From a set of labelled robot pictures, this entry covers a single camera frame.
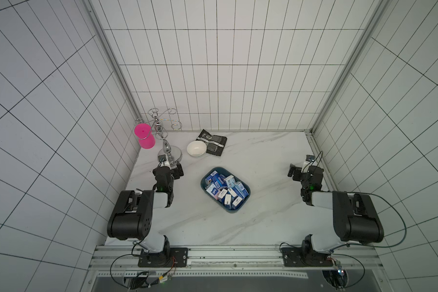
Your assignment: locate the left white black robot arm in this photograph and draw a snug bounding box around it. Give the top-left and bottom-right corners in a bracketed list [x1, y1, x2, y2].
[107, 163, 189, 268]

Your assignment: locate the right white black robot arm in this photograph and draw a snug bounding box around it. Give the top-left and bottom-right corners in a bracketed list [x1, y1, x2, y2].
[279, 164, 384, 267]

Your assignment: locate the teal plastic storage box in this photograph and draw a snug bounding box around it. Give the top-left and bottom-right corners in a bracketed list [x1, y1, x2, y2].
[200, 167, 251, 213]

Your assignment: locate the chrome cup holder stand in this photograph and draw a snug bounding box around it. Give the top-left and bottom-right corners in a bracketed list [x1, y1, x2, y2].
[134, 108, 183, 167]

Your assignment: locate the white ceramic bowl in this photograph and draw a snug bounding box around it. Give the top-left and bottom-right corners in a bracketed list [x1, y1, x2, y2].
[187, 141, 207, 157]

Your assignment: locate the pink plastic cup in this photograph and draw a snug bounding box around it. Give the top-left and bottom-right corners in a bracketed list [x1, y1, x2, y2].
[134, 124, 156, 149]

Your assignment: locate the black snack packet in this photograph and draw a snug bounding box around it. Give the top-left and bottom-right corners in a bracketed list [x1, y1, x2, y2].
[197, 130, 228, 156]

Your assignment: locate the blue barcode tissue pack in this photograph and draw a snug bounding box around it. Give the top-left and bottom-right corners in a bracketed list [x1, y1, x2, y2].
[231, 197, 243, 210]

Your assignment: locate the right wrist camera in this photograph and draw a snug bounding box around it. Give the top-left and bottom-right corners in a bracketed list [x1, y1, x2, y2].
[305, 155, 315, 164]

